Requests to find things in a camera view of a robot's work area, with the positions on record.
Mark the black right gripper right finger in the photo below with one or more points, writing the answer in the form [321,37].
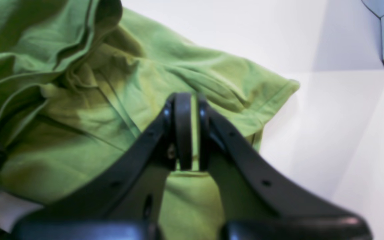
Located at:
[259,203]

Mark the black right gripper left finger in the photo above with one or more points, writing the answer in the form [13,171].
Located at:
[123,203]

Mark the green T-shirt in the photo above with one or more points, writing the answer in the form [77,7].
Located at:
[81,80]

